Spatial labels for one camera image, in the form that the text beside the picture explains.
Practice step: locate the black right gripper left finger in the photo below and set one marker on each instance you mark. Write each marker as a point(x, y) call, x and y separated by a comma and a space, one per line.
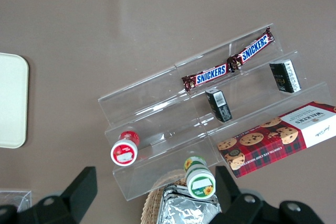
point(78, 195)

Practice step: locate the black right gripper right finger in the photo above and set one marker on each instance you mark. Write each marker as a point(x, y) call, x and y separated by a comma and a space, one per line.
point(228, 197)

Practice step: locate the oval tan wicker basket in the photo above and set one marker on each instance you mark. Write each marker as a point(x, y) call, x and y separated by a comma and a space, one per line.
point(151, 205)

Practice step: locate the cream plastic tray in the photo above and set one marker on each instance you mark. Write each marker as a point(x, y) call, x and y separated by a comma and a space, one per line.
point(11, 100)

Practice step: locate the green lidded snack cup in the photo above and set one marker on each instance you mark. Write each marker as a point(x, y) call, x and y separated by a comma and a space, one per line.
point(200, 184)

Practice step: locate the silver foil container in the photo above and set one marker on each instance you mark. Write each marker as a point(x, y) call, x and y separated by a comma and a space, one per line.
point(183, 211)

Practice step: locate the red tartan Walkers cookie box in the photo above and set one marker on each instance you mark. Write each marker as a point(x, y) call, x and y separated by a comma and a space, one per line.
point(265, 150)

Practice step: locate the red lidded snack cup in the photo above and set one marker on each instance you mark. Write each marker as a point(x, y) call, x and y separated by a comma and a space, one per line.
point(124, 153)

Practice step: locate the clear acrylic bottle rack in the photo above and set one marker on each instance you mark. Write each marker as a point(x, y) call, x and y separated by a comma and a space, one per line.
point(15, 195)

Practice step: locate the small black box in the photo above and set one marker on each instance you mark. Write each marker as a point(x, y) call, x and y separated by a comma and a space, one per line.
point(282, 77)
point(219, 106)

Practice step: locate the clear acrylic stepped shelf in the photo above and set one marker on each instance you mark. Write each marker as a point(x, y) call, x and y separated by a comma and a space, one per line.
point(147, 95)

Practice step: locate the Snickers chocolate bar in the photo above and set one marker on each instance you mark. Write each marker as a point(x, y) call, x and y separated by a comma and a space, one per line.
point(253, 48)
point(210, 72)

